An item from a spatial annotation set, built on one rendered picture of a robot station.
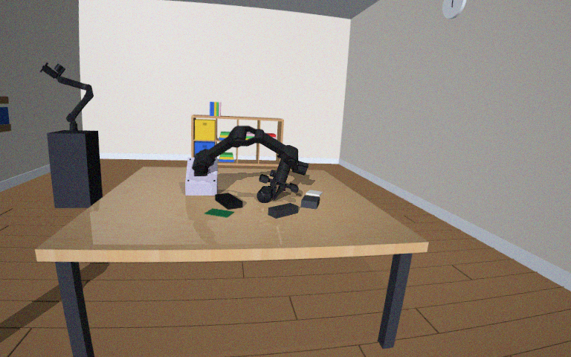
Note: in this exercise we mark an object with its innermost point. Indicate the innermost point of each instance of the green rectangular block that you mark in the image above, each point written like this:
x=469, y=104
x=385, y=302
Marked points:
x=221, y=213

